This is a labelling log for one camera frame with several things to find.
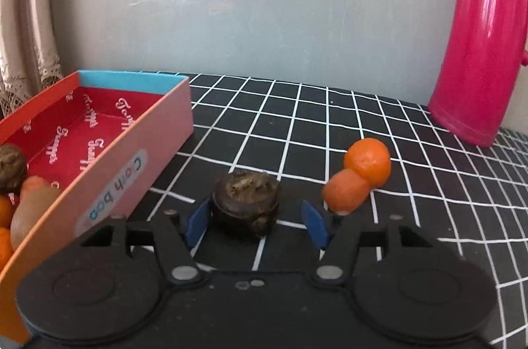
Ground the dark water chestnut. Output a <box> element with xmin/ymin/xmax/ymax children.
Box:
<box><xmin>210</xmin><ymin>168</ymin><xmax>283</xmax><ymax>238</ymax></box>
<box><xmin>0</xmin><ymin>143</ymin><xmax>29</xmax><ymax>193</ymax></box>

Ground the black checked tablecloth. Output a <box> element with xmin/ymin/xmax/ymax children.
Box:
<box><xmin>146</xmin><ymin>73</ymin><xmax>528</xmax><ymax>349</ymax></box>

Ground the orange mandarin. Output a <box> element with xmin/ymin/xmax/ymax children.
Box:
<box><xmin>0</xmin><ymin>227</ymin><xmax>15</xmax><ymax>271</ymax></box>
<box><xmin>344</xmin><ymin>138</ymin><xmax>392</xmax><ymax>189</ymax></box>
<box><xmin>0</xmin><ymin>194</ymin><xmax>15</xmax><ymax>228</ymax></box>

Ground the brown kiwi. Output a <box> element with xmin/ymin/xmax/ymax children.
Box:
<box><xmin>10</xmin><ymin>184</ymin><xmax>62</xmax><ymax>251</ymax></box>

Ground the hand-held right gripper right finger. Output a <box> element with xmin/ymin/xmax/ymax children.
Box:
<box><xmin>301</xmin><ymin>199</ymin><xmax>438</xmax><ymax>288</ymax></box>

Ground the red cardboard box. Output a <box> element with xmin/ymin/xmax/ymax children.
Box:
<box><xmin>0</xmin><ymin>69</ymin><xmax>194</xmax><ymax>345</ymax></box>

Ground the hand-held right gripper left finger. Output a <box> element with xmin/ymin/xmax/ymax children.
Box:
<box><xmin>80</xmin><ymin>198</ymin><xmax>212</xmax><ymax>286</ymax></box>

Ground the beige lace curtain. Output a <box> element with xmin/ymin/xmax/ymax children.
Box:
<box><xmin>0</xmin><ymin>0</ymin><xmax>67</xmax><ymax>119</ymax></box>

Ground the pink thermos jug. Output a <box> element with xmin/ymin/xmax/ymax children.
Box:
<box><xmin>427</xmin><ymin>0</ymin><xmax>528</xmax><ymax>147</ymax></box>

